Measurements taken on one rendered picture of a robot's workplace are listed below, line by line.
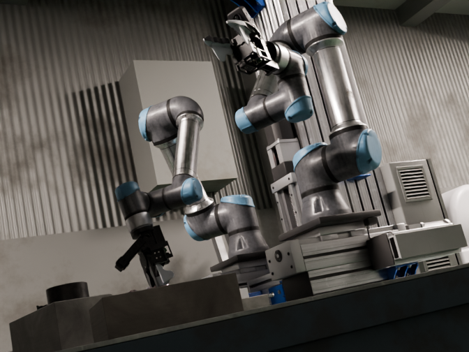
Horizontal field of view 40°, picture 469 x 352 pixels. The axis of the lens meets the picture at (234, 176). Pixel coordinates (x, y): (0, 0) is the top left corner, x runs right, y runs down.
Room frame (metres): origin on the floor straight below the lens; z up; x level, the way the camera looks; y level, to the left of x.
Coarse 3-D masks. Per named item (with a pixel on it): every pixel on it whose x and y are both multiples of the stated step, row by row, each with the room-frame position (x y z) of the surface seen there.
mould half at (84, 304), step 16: (64, 304) 1.17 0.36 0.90; (80, 304) 1.19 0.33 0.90; (256, 304) 1.46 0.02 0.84; (16, 320) 1.33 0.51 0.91; (32, 320) 1.26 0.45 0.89; (48, 320) 1.19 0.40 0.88; (64, 320) 1.17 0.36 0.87; (80, 320) 1.19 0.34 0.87; (16, 336) 1.34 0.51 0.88; (32, 336) 1.27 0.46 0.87; (48, 336) 1.20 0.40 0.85; (64, 336) 1.17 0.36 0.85; (80, 336) 1.19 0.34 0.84
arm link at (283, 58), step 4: (276, 44) 1.50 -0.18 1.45; (280, 48) 1.49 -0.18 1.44; (284, 48) 1.51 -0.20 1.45; (280, 52) 1.49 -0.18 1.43; (284, 52) 1.50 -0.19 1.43; (280, 56) 1.49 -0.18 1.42; (284, 56) 1.51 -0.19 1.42; (288, 56) 1.52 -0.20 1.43; (280, 60) 1.50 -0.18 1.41; (284, 60) 1.51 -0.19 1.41; (288, 60) 1.52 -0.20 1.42; (280, 64) 1.51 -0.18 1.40; (284, 64) 1.52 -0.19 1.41; (280, 68) 1.52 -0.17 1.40; (284, 68) 1.53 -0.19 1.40; (276, 72) 1.54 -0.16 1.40; (280, 72) 1.54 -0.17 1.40
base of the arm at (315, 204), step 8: (304, 192) 1.85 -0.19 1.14; (312, 192) 1.83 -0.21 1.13; (320, 192) 1.83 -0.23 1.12; (328, 192) 1.83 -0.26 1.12; (336, 192) 1.84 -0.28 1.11; (304, 200) 1.86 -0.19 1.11; (312, 200) 1.83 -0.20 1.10; (320, 200) 1.83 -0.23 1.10; (328, 200) 1.82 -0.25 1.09; (336, 200) 1.83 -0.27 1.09; (344, 200) 1.85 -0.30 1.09; (304, 208) 1.86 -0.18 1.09; (312, 208) 1.83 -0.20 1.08; (320, 208) 1.83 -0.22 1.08; (328, 208) 1.81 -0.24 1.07; (336, 208) 1.81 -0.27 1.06; (344, 208) 1.83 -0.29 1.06; (304, 216) 1.85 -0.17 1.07; (312, 216) 1.82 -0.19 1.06; (320, 216) 1.81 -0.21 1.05
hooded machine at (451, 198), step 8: (448, 192) 4.42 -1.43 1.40; (456, 192) 4.32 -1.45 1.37; (464, 192) 4.32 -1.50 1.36; (448, 200) 4.33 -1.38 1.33; (456, 200) 4.28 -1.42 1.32; (464, 200) 4.31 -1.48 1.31; (448, 208) 4.30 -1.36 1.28; (456, 208) 4.27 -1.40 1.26; (464, 208) 4.30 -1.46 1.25; (448, 216) 4.30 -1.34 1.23; (456, 216) 4.26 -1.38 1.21; (464, 216) 4.29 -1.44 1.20; (464, 224) 4.28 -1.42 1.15; (464, 232) 4.27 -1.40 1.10; (464, 248) 4.25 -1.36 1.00; (464, 256) 4.18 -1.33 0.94
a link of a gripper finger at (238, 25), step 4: (228, 20) 1.32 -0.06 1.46; (232, 20) 1.32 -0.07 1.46; (236, 20) 1.33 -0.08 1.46; (240, 20) 1.34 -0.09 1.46; (228, 24) 1.32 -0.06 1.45; (232, 24) 1.33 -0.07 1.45; (236, 24) 1.33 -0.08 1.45; (240, 24) 1.34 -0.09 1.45; (244, 24) 1.35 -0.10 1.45; (236, 28) 1.35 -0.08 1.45; (240, 28) 1.34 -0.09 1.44; (244, 28) 1.36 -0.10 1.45; (240, 32) 1.34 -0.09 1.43; (244, 32) 1.36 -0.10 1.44; (248, 32) 1.38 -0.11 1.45; (244, 36) 1.35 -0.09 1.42; (248, 36) 1.39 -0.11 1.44; (244, 40) 1.34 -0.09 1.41; (248, 40) 1.38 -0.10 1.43
